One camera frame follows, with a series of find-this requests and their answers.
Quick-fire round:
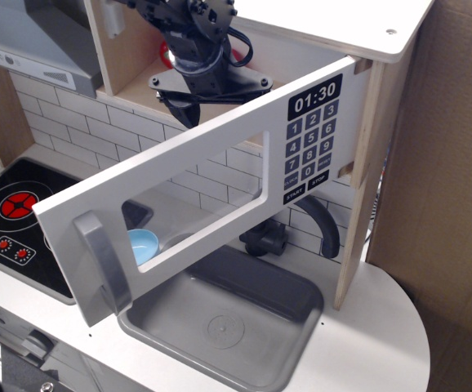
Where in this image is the wooden toy microwave cabinet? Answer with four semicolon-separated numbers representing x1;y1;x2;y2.
85;1;432;308

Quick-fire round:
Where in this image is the light blue bowl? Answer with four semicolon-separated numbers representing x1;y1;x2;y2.
128;229;160;266

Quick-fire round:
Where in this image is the white toy microwave door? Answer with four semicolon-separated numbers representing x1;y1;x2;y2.
33;57;369;325

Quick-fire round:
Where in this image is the grey toy sink basin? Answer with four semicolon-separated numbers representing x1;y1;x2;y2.
118;246;323;391

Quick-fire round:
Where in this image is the grey oven knob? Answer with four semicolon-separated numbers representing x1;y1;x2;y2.
21;329;55;359

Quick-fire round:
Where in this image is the grey microwave door handle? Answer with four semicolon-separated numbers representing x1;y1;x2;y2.
73;211;132;315

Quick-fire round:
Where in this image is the brown cardboard panel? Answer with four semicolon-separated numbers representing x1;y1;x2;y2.
367;1;472;391

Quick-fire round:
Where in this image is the black toy stove top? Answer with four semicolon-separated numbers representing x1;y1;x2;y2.
0;158;79;305

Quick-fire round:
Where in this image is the grey toy range hood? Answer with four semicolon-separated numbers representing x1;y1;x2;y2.
0;1;103;98

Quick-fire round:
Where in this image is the red toy tomato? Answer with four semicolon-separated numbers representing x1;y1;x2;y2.
159;41;173;69

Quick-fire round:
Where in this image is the dark grey toy faucet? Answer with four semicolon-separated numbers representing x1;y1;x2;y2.
239;196;341;259

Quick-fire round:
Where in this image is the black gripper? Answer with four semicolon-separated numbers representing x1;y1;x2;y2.
149;57;274;128

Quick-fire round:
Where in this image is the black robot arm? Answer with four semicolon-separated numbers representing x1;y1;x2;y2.
122;1;273;129

